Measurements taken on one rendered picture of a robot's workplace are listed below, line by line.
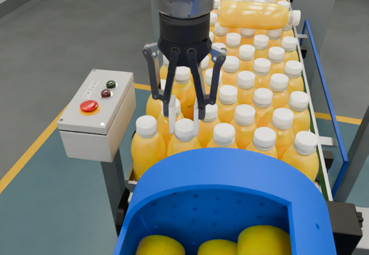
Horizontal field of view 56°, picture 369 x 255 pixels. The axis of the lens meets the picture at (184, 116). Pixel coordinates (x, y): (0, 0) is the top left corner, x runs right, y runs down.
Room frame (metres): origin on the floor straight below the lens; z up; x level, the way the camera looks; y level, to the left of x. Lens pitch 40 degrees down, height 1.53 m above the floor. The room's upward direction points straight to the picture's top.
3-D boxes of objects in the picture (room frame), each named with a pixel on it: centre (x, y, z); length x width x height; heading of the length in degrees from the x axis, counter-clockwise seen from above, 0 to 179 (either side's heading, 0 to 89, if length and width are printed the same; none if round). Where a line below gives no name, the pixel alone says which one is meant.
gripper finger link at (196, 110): (0.48, -0.02, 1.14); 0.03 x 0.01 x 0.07; 171
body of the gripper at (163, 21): (0.48, 0.00, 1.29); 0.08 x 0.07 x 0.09; 81
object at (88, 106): (0.55, 0.19, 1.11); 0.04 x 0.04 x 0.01
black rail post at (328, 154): (0.54, -0.32, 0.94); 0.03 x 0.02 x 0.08; 171
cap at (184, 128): (0.49, 0.00, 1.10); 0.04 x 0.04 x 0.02
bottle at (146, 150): (0.50, 0.07, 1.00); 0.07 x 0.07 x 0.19
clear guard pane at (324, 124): (0.94, -0.43, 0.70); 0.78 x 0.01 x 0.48; 171
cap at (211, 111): (0.54, -0.05, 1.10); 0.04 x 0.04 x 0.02
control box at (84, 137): (0.60, 0.19, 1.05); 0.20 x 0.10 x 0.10; 171
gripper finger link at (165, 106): (0.49, 0.04, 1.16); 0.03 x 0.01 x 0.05; 81
